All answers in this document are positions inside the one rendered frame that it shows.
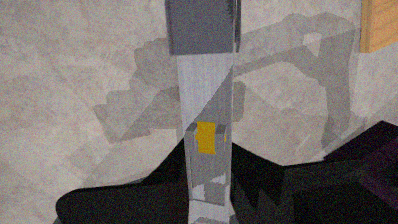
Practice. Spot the light brown wooden board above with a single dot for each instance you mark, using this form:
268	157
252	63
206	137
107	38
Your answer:
379	24

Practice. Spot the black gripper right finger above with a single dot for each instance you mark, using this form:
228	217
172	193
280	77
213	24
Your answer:
261	189

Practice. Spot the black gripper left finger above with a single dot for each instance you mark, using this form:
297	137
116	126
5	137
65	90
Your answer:
161	198

